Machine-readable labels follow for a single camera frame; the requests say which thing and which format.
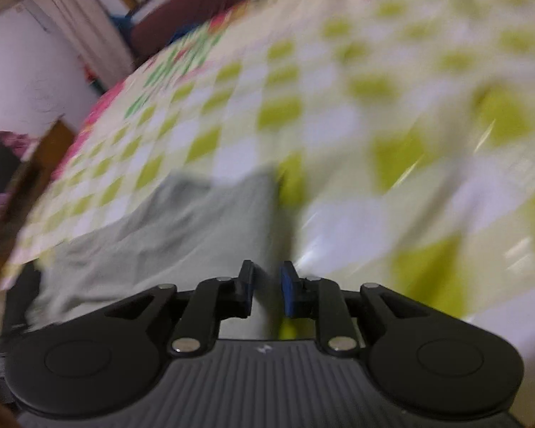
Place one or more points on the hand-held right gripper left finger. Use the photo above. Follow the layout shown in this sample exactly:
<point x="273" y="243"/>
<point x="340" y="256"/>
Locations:
<point x="246" y="292"/>

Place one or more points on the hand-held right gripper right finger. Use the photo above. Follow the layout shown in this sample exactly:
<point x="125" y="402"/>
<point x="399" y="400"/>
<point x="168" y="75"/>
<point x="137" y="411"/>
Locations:
<point x="289" y="290"/>

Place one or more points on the grey-green pants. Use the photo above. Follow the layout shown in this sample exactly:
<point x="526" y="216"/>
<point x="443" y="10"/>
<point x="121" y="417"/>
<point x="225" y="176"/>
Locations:
<point x="160" y="240"/>

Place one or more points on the folded black cloth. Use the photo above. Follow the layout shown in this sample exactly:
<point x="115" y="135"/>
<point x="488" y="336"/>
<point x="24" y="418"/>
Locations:
<point x="22" y="298"/>

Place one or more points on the wooden cabinet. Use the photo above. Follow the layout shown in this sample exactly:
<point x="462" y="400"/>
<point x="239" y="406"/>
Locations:
<point x="40" y="169"/>

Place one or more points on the blue plastic bag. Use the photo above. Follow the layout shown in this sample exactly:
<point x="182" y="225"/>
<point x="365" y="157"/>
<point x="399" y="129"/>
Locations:
<point x="121" y="24"/>

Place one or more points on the beige curtain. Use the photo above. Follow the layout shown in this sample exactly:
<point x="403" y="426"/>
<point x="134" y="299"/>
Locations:
<point x="84" y="22"/>

